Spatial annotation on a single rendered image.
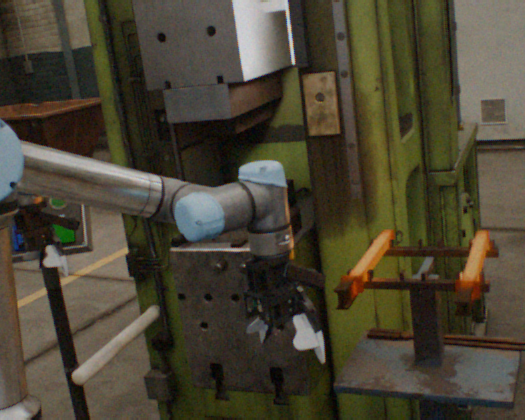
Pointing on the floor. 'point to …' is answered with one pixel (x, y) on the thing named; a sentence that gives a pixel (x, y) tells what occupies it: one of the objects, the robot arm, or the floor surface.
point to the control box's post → (65, 339)
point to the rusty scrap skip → (57, 124)
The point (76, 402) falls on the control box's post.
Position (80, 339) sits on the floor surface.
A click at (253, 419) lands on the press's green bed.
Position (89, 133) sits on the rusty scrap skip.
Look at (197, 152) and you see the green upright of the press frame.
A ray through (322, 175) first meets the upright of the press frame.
